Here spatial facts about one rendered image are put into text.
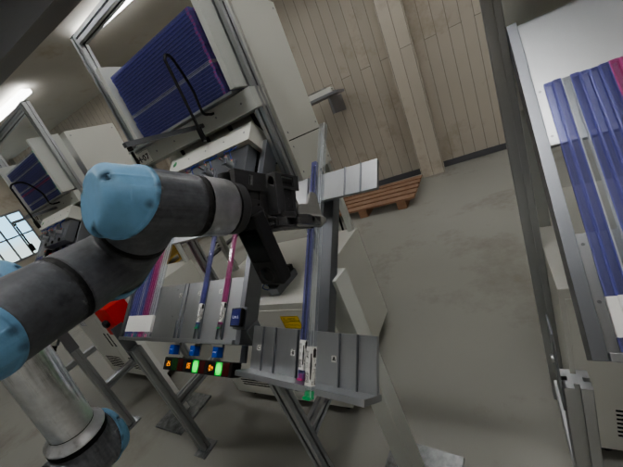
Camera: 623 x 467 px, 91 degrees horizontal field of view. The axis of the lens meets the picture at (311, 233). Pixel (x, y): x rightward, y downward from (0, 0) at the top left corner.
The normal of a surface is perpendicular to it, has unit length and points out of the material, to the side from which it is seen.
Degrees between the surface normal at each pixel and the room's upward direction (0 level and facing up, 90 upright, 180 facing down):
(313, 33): 90
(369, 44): 90
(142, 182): 74
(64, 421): 102
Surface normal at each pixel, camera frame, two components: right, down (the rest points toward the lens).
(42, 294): 0.75, -0.47
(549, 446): -0.37, -0.88
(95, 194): -0.61, 0.01
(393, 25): -0.33, 0.43
